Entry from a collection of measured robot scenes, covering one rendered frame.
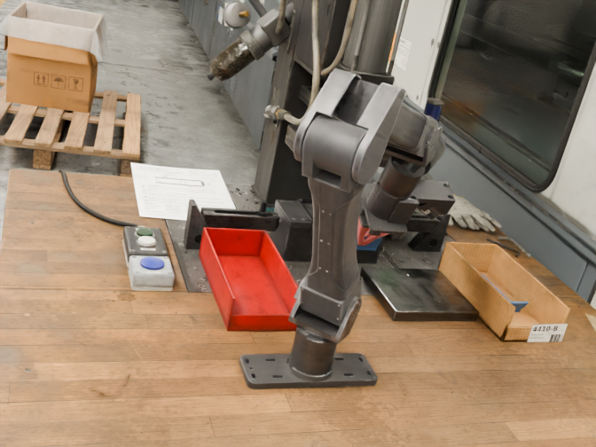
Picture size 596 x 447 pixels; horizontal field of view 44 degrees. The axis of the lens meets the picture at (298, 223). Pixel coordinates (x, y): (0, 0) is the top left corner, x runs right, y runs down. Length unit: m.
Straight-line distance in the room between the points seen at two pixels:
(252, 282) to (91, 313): 0.29
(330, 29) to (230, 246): 0.43
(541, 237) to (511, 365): 0.64
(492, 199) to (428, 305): 0.77
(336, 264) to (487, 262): 0.65
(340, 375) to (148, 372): 0.28
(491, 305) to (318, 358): 0.42
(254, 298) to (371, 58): 0.46
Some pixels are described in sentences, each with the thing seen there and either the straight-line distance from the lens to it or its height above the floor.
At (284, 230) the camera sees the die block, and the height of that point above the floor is 0.96.
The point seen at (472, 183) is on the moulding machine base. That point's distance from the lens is 2.17.
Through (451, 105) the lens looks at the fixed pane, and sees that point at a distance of 2.40.
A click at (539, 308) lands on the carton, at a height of 0.93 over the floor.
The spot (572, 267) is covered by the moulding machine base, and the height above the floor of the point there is 0.90.
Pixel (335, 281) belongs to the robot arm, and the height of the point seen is 1.07.
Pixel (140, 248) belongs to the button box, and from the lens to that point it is 1.31.
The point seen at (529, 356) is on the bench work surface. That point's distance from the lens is 1.34.
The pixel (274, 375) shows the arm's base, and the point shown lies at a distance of 1.07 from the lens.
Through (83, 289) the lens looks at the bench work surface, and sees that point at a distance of 1.23.
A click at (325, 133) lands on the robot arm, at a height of 1.28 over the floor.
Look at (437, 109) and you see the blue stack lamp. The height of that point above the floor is 1.18.
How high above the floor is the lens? 1.52
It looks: 23 degrees down
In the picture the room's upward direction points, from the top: 12 degrees clockwise
